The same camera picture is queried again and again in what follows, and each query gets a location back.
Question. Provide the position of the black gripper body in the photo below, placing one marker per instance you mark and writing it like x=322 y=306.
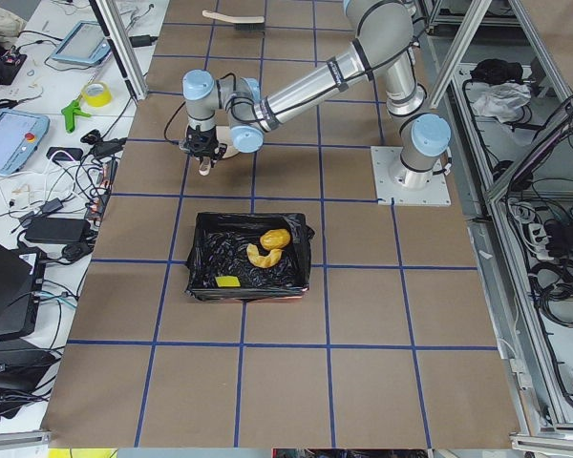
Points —
x=206 y=141

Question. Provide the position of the beige dustpan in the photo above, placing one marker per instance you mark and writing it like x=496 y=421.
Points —
x=224 y=150

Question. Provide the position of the beige hand brush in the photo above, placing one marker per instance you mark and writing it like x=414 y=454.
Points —
x=239 y=23

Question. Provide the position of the yellow green sponge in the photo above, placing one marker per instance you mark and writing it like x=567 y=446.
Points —
x=227 y=282

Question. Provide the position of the orange-brown bread roll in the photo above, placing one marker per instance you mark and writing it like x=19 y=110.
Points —
x=275 y=239

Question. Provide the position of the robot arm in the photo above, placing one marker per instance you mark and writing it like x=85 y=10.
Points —
x=380 y=48

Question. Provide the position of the bin with black bag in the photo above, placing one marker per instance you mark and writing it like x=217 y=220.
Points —
x=219 y=249

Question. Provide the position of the yellow tape roll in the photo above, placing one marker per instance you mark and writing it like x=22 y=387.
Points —
x=96 y=94

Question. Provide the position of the teach pendant far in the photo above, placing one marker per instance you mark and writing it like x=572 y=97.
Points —
x=84 y=45

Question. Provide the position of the teach pendant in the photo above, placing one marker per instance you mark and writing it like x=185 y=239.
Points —
x=84 y=45
x=20 y=134

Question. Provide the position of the large black power brick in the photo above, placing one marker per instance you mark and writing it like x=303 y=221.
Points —
x=57 y=230

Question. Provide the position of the teach pendant near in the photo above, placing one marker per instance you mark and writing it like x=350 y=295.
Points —
x=20 y=134

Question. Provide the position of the black scissors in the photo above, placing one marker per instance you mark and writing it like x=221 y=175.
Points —
x=9 y=103

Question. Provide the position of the black laptop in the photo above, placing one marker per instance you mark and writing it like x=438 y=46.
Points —
x=21 y=276

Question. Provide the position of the white crumpled cloth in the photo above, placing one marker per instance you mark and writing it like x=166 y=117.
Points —
x=504 y=102

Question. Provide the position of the aluminium frame post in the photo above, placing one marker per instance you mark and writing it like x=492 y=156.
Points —
x=109 y=19

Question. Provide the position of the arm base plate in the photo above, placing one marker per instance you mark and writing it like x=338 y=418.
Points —
x=395 y=184

